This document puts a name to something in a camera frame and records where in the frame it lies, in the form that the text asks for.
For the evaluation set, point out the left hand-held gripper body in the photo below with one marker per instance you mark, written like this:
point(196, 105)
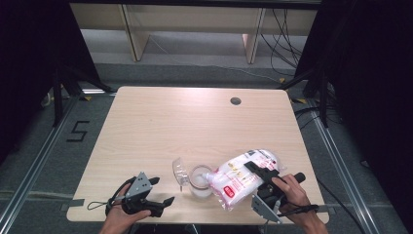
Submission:
point(139, 188)

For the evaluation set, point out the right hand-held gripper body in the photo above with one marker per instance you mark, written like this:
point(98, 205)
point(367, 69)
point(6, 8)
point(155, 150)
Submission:
point(266, 203)

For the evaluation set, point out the white plastic pouch red label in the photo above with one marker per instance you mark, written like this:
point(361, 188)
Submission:
point(237, 185)

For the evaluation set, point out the person's right hand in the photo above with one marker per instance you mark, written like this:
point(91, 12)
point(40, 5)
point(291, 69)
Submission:
point(293, 195)

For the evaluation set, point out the person's left hand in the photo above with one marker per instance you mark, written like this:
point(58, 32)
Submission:
point(121, 217)

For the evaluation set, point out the grey round table grommet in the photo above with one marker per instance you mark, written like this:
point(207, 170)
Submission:
point(235, 100)

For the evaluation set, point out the yellow black tape piece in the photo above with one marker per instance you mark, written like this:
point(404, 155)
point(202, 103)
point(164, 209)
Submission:
point(87, 98)
point(282, 80)
point(300, 101)

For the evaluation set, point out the black metal stand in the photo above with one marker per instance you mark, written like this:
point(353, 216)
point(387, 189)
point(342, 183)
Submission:
point(58, 97)
point(319, 97)

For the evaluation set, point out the black curtain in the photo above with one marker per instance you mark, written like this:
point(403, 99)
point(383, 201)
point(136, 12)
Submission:
point(367, 81)
point(32, 48)

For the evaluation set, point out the beige wooden desk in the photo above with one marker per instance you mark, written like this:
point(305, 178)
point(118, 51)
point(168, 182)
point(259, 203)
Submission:
point(195, 16)

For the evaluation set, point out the aluminium floor rail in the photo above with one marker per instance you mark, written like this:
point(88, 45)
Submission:
point(39, 156)
point(344, 175)

